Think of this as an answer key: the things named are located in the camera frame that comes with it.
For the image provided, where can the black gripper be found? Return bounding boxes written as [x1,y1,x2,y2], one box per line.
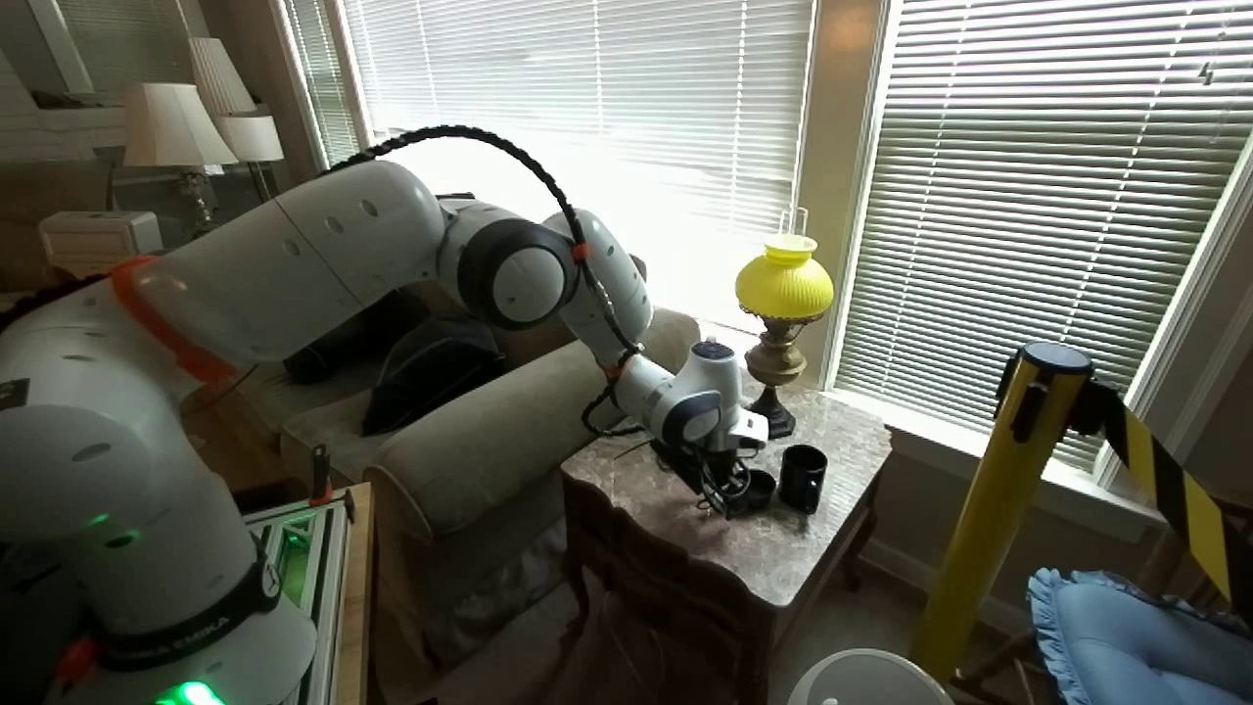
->
[645,434,758,517]

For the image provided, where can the black handled measuring cup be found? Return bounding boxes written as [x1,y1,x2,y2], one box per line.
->
[723,468,783,517]

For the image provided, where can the yellow pole with black base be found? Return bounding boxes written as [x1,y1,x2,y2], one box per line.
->
[907,342,1100,692]

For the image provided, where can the marble top wooden side table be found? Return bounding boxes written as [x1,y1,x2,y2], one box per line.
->
[560,381,900,705]

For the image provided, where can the black mug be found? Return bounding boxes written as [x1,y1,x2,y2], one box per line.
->
[776,442,835,517]

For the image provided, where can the yellow shade oil lamp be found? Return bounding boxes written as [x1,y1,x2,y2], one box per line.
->
[733,205,838,442]

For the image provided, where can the beige armchair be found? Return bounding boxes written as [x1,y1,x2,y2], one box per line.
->
[273,303,709,705]

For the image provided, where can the black pillow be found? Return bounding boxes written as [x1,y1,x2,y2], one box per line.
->
[355,316,518,442]

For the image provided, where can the white window blinds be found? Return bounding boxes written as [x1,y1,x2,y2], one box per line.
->
[339,0,816,342]
[835,0,1253,477]

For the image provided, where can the control box with green lights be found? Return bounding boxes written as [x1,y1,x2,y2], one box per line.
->
[237,486,359,705]

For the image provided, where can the blue ruffled seat cushion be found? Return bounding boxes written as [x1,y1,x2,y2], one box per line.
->
[1021,566,1253,705]

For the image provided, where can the yellow black caution tape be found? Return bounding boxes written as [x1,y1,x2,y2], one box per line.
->
[1070,378,1253,618]

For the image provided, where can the white shade table lamp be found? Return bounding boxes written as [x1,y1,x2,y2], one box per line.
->
[217,110,288,199]
[123,77,243,237]

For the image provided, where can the white rectangular box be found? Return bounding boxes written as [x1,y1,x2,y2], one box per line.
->
[35,207,168,284]

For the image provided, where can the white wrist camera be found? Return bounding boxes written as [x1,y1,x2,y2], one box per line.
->
[723,402,776,449]

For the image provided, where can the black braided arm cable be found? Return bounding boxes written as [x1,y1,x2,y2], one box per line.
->
[327,122,645,442]

